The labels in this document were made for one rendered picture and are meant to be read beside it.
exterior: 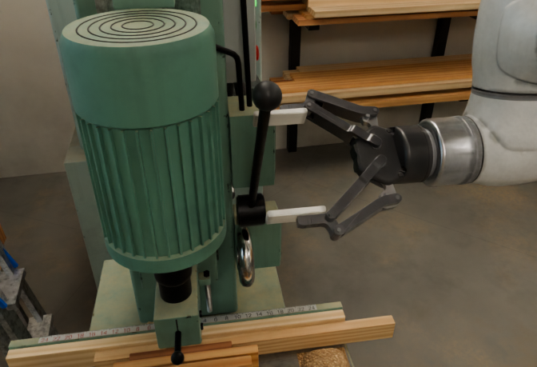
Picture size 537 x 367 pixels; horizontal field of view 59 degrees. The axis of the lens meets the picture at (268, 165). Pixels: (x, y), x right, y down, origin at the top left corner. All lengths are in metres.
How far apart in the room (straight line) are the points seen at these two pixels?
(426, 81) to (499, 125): 2.35
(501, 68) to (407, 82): 2.31
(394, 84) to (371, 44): 0.46
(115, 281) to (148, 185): 0.70
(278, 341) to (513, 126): 0.54
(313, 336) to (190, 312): 0.25
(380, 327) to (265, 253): 0.26
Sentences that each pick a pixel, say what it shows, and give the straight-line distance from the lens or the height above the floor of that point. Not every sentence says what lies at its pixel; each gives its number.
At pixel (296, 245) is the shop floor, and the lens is 2.51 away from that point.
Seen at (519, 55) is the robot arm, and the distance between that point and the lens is 0.62.
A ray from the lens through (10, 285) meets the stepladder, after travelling 1.80.
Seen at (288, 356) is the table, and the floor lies 0.90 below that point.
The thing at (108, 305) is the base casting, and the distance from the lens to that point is 1.21.
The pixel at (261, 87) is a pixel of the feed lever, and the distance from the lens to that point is 0.53.
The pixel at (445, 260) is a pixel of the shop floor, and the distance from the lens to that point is 2.59.
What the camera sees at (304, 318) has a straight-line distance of 0.93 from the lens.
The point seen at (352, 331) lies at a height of 0.93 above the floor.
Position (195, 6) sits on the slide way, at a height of 1.49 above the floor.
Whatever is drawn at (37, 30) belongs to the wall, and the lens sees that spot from 3.02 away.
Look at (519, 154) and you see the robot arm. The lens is 0.66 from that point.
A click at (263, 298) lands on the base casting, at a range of 1.16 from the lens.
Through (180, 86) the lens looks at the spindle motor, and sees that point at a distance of 0.53.
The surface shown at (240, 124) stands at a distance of 0.82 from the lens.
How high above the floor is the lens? 1.65
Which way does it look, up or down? 32 degrees down
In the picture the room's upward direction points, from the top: straight up
